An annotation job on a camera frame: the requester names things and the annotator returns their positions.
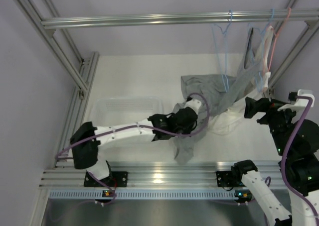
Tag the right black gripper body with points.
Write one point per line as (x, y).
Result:
(278, 121)

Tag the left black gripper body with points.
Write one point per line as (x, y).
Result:
(185, 131)

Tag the grey tank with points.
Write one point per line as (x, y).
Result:
(248, 68)
(210, 90)

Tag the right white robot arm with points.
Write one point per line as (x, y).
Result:
(296, 140)

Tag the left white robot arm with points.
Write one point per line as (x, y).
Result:
(89, 140)

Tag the white tank top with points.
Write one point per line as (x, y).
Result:
(243, 97)

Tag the white plastic basket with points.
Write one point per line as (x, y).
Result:
(112, 113)

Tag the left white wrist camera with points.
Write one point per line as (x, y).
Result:
(193, 104)

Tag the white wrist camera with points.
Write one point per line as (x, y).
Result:
(296, 102)
(193, 104)

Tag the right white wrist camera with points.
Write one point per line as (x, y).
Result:
(296, 102)

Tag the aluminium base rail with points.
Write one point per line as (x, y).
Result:
(142, 175)

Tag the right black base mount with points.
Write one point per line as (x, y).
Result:
(226, 179)

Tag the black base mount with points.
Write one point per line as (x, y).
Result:
(226, 179)
(117, 179)

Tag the pink wire hanger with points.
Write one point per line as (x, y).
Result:
(277, 33)

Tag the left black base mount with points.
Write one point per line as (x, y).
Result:
(117, 179)

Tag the right aluminium frame post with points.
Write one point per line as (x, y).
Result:
(288, 45)

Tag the aluminium frame post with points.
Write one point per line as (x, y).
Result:
(288, 45)
(34, 16)

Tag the aluminium top rail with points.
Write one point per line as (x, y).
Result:
(182, 18)

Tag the left aluminium frame post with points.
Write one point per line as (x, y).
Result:
(34, 16)

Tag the white slotted cable duct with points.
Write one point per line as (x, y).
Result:
(129, 194)

